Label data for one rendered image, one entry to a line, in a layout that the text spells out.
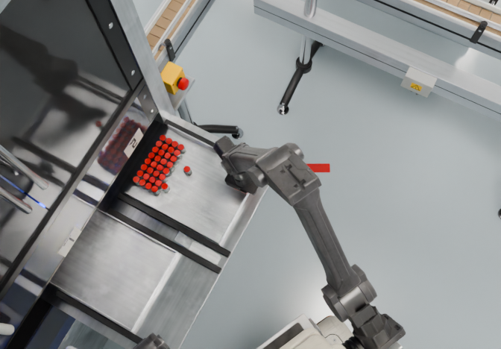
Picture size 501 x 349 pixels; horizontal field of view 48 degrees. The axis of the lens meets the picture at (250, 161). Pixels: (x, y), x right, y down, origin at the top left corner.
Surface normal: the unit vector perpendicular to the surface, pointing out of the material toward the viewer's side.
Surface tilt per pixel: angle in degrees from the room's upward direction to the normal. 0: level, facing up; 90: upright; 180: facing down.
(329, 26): 0
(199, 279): 0
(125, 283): 0
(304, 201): 53
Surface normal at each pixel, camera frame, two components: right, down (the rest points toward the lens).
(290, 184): -0.19, -0.54
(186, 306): -0.04, -0.34
